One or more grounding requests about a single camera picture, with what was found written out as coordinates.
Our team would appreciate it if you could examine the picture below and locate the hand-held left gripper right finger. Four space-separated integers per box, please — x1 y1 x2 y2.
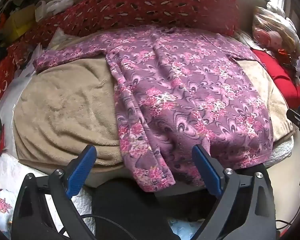
191 144 277 240

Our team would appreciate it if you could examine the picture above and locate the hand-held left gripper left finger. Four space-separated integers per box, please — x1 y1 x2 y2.
11 144 98 240

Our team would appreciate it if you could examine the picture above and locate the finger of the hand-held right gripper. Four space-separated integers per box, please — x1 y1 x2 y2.
286 105 300 132

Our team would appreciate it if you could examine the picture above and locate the purple floral garment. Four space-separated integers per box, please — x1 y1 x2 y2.
33 26 274 193

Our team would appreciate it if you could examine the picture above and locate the white quilted bedcover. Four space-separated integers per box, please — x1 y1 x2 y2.
0 135 294 240

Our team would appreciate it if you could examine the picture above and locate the light blue printed cloth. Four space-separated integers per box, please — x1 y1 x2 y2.
168 217 203 240

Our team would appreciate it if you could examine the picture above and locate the beige fleece blanket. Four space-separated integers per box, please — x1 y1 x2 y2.
12 55 297 167

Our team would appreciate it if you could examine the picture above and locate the dark cloth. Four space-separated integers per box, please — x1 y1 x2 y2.
92 180 217 240

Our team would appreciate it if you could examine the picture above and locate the cartoon print baby cloth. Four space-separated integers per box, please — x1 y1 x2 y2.
0 184 18 239

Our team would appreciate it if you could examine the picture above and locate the plastic bag with items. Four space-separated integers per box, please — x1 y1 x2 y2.
252 6 300 58

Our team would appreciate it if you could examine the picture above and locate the red star print cloth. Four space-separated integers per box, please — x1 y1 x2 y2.
0 30 58 104

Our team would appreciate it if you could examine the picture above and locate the yellow box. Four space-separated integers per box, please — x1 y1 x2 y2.
5 5 37 37

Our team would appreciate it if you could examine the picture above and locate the white plastic bag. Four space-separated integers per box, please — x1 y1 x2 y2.
35 0 74 22

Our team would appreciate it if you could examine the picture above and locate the red patterned pillow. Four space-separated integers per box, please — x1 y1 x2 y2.
47 0 239 38

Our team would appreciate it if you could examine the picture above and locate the black cable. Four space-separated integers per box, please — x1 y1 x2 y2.
57 214 133 240

